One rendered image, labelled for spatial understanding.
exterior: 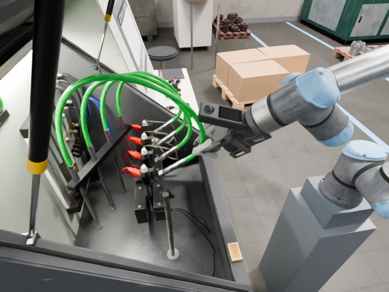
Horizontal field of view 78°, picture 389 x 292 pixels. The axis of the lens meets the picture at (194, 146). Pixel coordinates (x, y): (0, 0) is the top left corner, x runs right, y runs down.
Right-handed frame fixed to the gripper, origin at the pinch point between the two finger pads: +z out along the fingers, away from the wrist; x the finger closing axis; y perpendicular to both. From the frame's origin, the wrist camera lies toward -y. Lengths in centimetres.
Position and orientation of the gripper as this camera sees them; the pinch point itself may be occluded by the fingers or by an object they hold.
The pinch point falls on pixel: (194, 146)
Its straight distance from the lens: 65.8
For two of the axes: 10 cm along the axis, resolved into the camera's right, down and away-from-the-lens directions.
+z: -6.5, 3.5, 6.7
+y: 7.4, 4.9, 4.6
